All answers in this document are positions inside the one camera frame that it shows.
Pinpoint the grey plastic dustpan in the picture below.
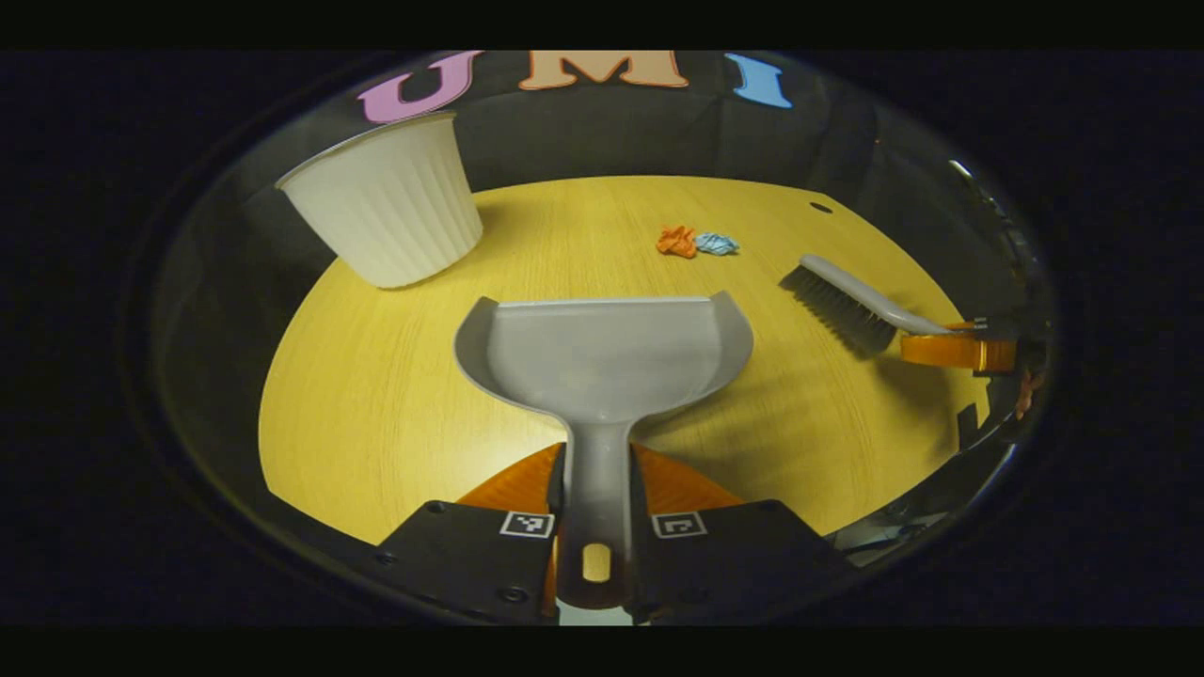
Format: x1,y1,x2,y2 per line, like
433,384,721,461
453,291,755,609

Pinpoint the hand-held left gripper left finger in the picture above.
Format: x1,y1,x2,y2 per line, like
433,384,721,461
374,442,567,626

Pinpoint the white ribbed garbage bin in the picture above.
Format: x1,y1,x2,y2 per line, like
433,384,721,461
276,112,484,290

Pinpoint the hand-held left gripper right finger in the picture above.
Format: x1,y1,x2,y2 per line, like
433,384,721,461
628,442,852,626

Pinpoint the small grey broom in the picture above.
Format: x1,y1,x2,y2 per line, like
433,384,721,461
779,254,956,356

